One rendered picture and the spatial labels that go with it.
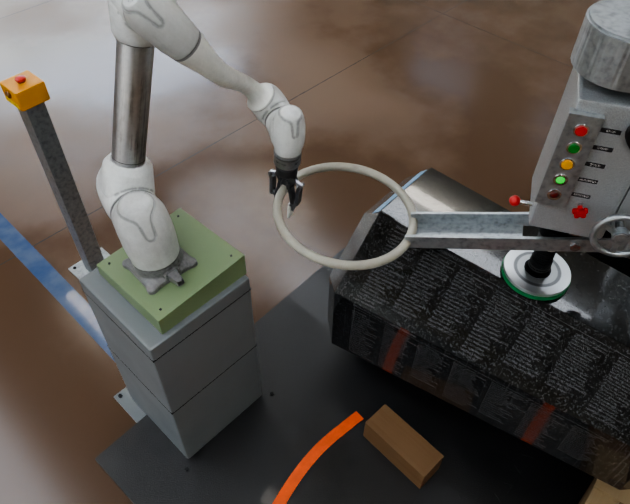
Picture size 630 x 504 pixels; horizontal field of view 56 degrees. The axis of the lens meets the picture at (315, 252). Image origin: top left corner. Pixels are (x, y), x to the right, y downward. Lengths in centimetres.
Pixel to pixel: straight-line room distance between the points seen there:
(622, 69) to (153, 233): 126
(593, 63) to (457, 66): 320
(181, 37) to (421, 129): 262
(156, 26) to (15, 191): 242
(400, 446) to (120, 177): 141
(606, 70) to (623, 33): 8
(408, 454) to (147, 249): 126
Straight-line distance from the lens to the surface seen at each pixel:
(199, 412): 233
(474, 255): 208
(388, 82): 440
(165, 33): 155
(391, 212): 216
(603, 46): 150
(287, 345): 275
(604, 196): 171
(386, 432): 243
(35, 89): 252
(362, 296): 216
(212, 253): 195
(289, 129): 185
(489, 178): 370
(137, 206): 177
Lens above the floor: 232
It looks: 48 degrees down
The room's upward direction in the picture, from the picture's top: 1 degrees clockwise
